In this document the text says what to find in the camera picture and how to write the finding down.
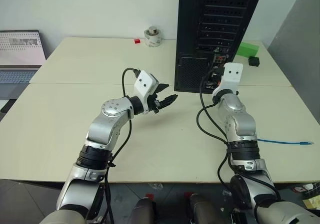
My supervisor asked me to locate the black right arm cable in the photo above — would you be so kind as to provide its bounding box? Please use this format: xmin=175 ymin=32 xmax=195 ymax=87
xmin=196 ymin=69 xmax=284 ymax=206

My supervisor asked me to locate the green rectangular box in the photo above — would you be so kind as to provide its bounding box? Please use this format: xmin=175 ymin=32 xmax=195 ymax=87
xmin=235 ymin=41 xmax=261 ymax=58

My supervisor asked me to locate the white label tape roll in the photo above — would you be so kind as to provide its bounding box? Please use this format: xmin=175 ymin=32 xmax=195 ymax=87
xmin=143 ymin=29 xmax=163 ymax=48

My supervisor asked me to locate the dark rounded shape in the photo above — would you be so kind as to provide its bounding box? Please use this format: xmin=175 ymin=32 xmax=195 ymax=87
xmin=129 ymin=197 xmax=158 ymax=224
xmin=187 ymin=193 xmax=214 ymax=224

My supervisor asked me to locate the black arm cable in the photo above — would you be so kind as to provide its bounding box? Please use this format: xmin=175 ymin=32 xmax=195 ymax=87
xmin=196 ymin=69 xmax=284 ymax=206
xmin=103 ymin=67 xmax=141 ymax=224

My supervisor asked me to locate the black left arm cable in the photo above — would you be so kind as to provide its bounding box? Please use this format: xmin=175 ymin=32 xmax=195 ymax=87
xmin=103 ymin=67 xmax=141 ymax=224

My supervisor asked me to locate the yellow patterned floor item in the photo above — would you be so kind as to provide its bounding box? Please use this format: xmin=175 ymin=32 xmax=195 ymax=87
xmin=302 ymin=181 xmax=320 ymax=211

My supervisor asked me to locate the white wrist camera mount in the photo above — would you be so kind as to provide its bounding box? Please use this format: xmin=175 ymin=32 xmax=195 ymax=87
xmin=133 ymin=70 xmax=160 ymax=103
xmin=212 ymin=62 xmax=245 ymax=95

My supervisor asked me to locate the grey open laptop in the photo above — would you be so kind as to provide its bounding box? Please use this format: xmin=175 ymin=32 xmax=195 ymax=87
xmin=0 ymin=29 xmax=48 ymax=85

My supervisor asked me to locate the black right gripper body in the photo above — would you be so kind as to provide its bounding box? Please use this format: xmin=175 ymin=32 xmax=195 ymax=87
xmin=210 ymin=67 xmax=225 ymax=85

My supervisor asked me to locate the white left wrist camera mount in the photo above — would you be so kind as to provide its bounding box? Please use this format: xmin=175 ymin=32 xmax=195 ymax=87
xmin=133 ymin=70 xmax=160 ymax=103

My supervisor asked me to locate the small black box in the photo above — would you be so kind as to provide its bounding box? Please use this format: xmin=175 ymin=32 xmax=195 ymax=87
xmin=247 ymin=56 xmax=261 ymax=67

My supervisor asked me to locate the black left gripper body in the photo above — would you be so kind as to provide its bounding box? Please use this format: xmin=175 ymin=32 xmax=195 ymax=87
xmin=146 ymin=74 xmax=161 ymax=114

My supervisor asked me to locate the black computer tower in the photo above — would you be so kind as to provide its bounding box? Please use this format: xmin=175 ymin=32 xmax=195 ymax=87
xmin=173 ymin=0 xmax=266 ymax=95

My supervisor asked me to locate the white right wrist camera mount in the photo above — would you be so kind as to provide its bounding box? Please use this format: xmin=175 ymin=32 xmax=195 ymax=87
xmin=212 ymin=62 xmax=245 ymax=95

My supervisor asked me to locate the blue ethernet cable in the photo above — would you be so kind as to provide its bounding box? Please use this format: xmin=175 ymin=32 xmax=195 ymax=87
xmin=257 ymin=138 xmax=314 ymax=146

